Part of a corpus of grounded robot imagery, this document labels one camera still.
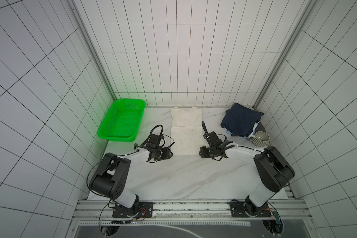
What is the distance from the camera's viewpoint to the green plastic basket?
1.01 meters

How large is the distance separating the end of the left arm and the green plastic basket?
0.22m

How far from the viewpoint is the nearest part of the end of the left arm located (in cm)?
74
